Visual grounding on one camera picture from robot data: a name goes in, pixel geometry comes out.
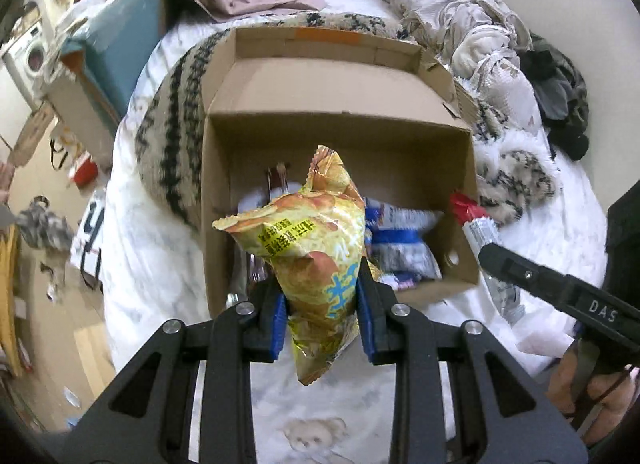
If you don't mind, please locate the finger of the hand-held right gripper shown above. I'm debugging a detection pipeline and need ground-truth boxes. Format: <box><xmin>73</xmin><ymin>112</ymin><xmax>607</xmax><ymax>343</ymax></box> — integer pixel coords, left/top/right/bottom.
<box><xmin>477</xmin><ymin>243</ymin><xmax>576</xmax><ymax>308</ymax></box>

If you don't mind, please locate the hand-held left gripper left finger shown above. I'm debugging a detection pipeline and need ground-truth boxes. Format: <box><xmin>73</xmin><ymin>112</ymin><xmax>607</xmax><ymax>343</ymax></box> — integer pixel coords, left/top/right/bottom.
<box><xmin>65</xmin><ymin>276</ymin><xmax>289</xmax><ymax>464</ymax></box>

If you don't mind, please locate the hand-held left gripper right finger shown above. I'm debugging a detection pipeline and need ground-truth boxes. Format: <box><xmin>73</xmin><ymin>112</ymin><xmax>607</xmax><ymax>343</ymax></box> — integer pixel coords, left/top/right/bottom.
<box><xmin>355</xmin><ymin>256</ymin><xmax>592</xmax><ymax>464</ymax></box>

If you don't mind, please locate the red white snack packet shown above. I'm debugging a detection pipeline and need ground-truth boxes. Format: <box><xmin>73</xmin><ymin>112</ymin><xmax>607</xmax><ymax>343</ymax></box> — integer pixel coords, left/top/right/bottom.
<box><xmin>449</xmin><ymin>191</ymin><xmax>527</xmax><ymax>326</ymax></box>

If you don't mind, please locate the blue bear print snack packet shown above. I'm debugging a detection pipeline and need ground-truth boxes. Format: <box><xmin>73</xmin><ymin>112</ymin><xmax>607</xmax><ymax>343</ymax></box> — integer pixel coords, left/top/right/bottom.
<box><xmin>369</xmin><ymin>240</ymin><xmax>445</xmax><ymax>293</ymax></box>

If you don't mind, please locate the yellow chips bag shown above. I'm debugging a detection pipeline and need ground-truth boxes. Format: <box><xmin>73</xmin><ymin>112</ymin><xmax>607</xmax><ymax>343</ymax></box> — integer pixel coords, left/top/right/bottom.
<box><xmin>211</xmin><ymin>145</ymin><xmax>384</xmax><ymax>386</ymax></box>

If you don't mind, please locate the blue white snack packet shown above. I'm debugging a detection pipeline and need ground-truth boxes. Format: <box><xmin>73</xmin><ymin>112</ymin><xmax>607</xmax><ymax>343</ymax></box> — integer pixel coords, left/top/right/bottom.
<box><xmin>364</xmin><ymin>196</ymin><xmax>445</xmax><ymax>246</ymax></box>

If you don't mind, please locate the dark brown snack packet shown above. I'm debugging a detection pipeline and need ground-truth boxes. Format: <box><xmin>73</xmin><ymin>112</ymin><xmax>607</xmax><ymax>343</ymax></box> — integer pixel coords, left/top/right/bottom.
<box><xmin>264</xmin><ymin>160</ymin><xmax>294</xmax><ymax>196</ymax></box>

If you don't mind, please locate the person's right hand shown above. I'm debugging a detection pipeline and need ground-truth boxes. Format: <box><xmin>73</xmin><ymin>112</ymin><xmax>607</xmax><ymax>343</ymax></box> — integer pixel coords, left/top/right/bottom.
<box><xmin>547</xmin><ymin>344</ymin><xmax>640</xmax><ymax>432</ymax></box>

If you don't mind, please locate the dark clothes pile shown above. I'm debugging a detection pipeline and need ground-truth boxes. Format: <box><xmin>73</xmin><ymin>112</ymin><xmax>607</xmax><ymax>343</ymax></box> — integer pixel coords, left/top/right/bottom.
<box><xmin>520</xmin><ymin>33</ymin><xmax>592</xmax><ymax>162</ymax></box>

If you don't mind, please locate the white black print bag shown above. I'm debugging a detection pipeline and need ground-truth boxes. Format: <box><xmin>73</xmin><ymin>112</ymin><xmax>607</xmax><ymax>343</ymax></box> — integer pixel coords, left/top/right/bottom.
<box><xmin>69</xmin><ymin>188</ymin><xmax>109</xmax><ymax>291</ymax></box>

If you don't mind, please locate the fuzzy patterned blanket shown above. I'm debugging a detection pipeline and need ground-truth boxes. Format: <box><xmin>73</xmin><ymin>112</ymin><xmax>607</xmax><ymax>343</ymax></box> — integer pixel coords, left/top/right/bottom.
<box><xmin>134</xmin><ymin>11</ymin><xmax>561</xmax><ymax>236</ymax></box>

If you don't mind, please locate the grey crumpled cloth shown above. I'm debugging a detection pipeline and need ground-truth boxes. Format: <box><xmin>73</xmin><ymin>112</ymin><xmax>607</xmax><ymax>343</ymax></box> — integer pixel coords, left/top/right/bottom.
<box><xmin>14</xmin><ymin>195</ymin><xmax>77</xmax><ymax>303</ymax></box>

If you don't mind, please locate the red bag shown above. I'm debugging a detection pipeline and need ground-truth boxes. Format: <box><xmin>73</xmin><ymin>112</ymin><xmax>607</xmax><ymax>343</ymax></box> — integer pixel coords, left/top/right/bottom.
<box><xmin>66</xmin><ymin>150</ymin><xmax>99</xmax><ymax>190</ymax></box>

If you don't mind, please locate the yellow wooden stool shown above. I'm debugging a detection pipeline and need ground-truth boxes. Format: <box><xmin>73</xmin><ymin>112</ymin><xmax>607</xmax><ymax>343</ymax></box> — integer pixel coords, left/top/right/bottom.
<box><xmin>0</xmin><ymin>228</ymin><xmax>27</xmax><ymax>381</ymax></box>

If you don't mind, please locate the crumpled floral duvet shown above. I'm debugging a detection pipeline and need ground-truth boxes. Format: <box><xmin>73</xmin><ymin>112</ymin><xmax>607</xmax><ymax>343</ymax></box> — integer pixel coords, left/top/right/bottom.
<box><xmin>370</xmin><ymin>0</ymin><xmax>547</xmax><ymax>136</ymax></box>

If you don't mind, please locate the teal sided cardboard box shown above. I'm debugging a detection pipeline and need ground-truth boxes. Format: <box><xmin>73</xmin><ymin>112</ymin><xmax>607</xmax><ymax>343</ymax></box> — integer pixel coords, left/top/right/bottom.
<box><xmin>42</xmin><ymin>0</ymin><xmax>169</xmax><ymax>171</ymax></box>

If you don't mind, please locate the white washing machine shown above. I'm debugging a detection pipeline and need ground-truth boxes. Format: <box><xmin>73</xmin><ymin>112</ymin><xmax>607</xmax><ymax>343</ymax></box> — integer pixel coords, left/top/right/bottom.
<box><xmin>2</xmin><ymin>21</ymin><xmax>51</xmax><ymax>96</ymax></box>

